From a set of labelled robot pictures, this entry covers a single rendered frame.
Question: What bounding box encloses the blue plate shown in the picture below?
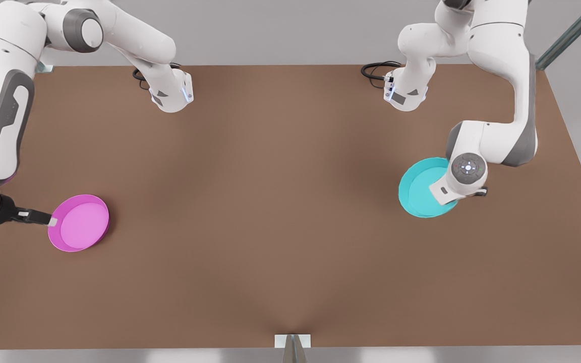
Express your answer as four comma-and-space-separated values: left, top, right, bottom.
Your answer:
398, 157, 460, 218

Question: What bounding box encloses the black cable loop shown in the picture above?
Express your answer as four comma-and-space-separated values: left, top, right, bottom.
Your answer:
132, 63, 183, 92
361, 61, 403, 90

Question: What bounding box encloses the pink plate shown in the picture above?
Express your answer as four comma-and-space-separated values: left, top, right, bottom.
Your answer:
47, 195, 110, 252

